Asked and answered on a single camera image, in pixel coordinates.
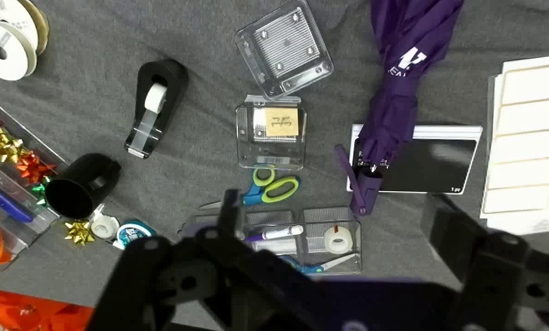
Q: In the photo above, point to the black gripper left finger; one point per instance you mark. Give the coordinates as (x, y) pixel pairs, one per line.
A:
(187, 288)

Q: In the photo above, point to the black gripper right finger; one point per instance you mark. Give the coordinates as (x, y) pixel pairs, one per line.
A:
(505, 288)

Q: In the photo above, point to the white ribbon roll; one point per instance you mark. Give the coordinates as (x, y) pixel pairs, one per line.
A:
(0, 53)

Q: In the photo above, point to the blue tape roll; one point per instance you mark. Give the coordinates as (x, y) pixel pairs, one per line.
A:
(132, 233)

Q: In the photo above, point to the small white tape roll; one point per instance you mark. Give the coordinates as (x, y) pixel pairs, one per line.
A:
(105, 224)

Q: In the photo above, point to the clear tape roll in organizer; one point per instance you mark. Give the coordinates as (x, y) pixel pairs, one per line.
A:
(338, 240)

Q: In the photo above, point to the red ribbon roll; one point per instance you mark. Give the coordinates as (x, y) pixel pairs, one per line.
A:
(39, 21)

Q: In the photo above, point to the white marker purple cap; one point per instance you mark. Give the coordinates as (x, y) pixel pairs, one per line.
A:
(279, 233)

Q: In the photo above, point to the loose gold gift bow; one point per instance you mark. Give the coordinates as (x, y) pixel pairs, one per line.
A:
(77, 233)

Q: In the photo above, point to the blue scissors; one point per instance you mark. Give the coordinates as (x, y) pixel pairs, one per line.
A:
(322, 266)

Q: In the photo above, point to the black tablet with white edge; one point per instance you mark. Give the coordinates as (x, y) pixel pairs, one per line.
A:
(432, 163)

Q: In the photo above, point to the black cup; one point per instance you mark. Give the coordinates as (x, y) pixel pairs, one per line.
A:
(81, 187)

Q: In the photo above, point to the white label sheets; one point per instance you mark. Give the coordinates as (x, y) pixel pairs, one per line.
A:
(527, 141)

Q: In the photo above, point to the clear desk organizer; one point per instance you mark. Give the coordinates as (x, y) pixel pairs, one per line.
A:
(331, 218)

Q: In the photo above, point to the clear box holding notepad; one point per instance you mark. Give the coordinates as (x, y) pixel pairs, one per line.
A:
(270, 150)

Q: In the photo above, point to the large orange bag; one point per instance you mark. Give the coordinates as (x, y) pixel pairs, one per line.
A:
(28, 314)

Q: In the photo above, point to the grey table cloth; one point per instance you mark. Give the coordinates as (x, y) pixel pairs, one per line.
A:
(193, 122)

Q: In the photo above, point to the green gift bow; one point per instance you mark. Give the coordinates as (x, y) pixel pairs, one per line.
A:
(39, 194)

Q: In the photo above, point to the large red gift bow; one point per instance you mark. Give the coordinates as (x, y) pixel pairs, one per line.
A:
(35, 167)

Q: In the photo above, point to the blue marker pen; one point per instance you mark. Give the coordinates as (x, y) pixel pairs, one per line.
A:
(4, 203)

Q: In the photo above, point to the black tape dispenser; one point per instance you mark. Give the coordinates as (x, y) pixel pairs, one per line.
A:
(164, 76)

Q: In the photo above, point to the purple folded umbrella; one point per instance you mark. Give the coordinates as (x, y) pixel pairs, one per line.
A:
(402, 93)

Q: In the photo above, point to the gold gift bow in box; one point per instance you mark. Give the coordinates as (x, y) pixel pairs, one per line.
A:
(4, 148)

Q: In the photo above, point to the empty clear plastic container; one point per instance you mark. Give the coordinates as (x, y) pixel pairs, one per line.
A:
(285, 47)

